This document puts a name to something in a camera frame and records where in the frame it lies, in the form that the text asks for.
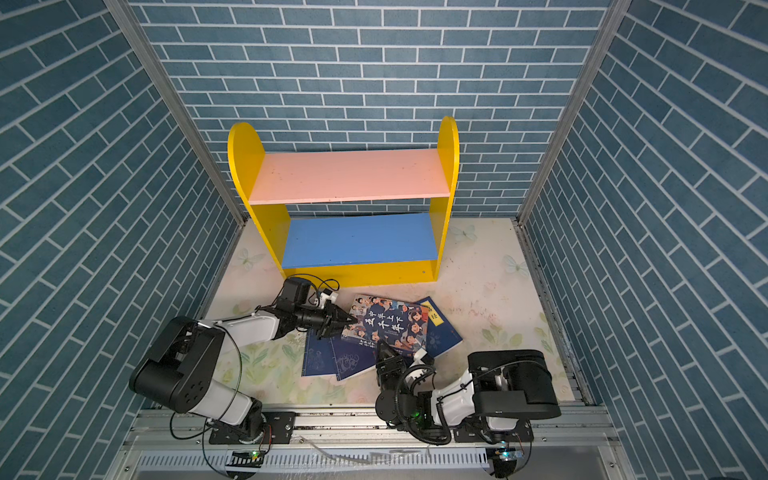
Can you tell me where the navy book yellow label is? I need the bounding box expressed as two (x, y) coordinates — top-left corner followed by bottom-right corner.
(330, 337), (376, 381)
(412, 297), (463, 357)

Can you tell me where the colourful illustrated history book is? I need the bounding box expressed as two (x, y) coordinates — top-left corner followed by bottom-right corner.
(341, 295), (431, 355)

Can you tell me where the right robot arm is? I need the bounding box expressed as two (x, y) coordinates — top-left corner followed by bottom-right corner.
(375, 341), (561, 446)

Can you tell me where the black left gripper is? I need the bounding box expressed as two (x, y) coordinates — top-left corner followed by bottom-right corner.
(293, 300), (358, 340)

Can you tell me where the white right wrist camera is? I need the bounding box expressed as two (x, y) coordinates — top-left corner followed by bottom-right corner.
(412, 348), (434, 366)

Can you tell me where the navy book leftmost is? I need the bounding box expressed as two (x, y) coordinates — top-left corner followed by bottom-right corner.
(301, 332), (338, 377)

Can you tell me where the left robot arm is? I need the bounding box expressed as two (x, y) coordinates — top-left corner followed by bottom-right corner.
(129, 301), (356, 443)

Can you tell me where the yellow pink blue bookshelf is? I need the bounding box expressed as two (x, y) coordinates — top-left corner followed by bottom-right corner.
(227, 116), (461, 291)

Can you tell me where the aluminium frame rail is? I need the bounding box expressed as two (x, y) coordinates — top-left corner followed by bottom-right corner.
(106, 402), (634, 479)

